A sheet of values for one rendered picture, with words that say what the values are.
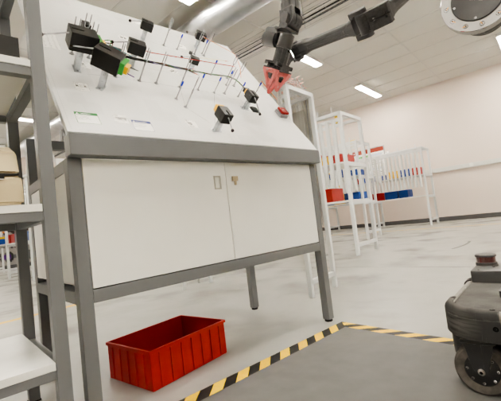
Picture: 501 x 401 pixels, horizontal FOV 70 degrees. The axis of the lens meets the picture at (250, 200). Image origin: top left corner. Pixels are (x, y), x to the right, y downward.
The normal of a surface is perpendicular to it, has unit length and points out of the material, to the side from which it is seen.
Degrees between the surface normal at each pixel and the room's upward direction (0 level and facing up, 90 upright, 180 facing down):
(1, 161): 72
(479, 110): 90
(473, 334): 90
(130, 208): 90
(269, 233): 90
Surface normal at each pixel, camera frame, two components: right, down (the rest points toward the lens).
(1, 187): 0.70, -0.12
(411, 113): -0.65, 0.04
